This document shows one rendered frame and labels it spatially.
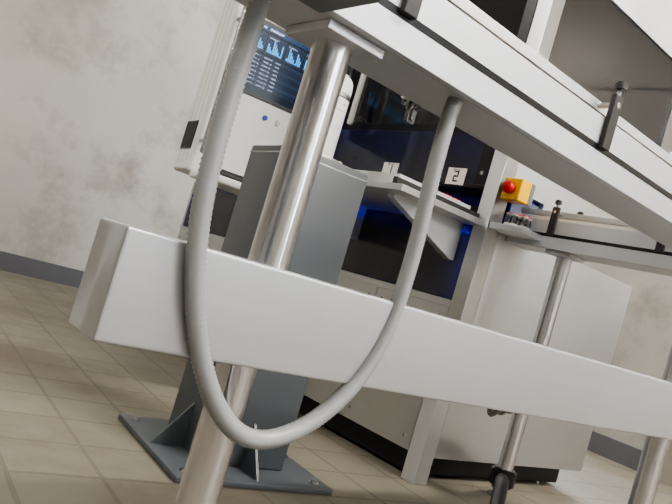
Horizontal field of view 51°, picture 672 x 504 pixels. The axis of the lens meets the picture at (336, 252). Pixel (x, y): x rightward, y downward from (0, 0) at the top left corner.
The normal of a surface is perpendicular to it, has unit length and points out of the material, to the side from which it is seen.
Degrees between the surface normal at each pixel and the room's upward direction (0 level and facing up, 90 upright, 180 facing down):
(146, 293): 90
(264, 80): 90
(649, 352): 90
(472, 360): 90
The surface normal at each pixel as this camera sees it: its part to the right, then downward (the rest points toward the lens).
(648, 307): -0.79, -0.25
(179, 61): 0.55, 0.13
